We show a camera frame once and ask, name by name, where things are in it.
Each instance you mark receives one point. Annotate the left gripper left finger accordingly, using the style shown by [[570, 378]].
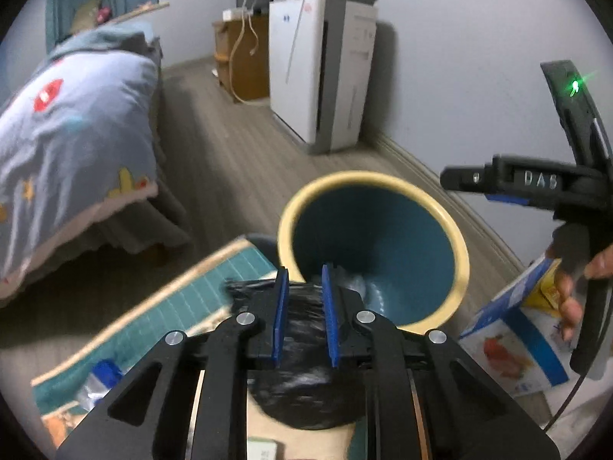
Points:
[[186, 398]]

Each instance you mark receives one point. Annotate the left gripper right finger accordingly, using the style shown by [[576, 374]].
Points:
[[425, 397]]

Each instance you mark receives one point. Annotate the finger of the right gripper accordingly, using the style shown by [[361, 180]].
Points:
[[467, 178]]

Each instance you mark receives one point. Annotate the black plastic bag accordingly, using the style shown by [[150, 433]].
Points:
[[305, 392]]

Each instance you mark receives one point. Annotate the teal yellow-rimmed trash bin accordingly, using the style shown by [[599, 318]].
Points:
[[395, 235]]

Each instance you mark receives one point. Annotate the person's right hand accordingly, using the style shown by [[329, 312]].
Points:
[[574, 292]]

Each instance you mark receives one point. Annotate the blue white cardboard box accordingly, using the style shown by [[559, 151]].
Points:
[[516, 337]]

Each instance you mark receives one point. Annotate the teal and peach rug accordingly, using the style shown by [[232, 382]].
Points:
[[193, 302]]

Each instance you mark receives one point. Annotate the white air purifier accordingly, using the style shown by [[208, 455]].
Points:
[[320, 59]]

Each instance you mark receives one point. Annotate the wooden side cabinet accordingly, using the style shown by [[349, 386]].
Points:
[[241, 57]]

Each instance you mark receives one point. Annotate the blue cartoon duvet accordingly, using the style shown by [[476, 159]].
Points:
[[76, 144]]

